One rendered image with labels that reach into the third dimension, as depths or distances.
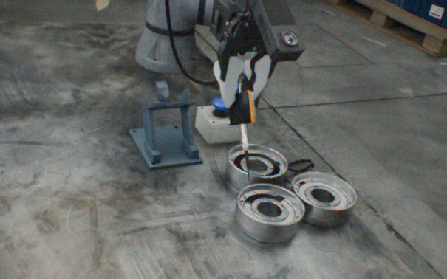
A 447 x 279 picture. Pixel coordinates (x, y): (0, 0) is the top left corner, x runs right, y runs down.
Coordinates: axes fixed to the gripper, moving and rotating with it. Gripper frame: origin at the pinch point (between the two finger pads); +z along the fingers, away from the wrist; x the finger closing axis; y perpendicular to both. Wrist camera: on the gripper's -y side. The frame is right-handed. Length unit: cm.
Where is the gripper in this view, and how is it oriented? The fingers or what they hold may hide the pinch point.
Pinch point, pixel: (241, 102)
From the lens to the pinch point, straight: 88.0
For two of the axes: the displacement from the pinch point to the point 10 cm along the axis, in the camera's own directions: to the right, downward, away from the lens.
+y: -4.1, -5.2, 7.5
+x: -9.0, 1.0, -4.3
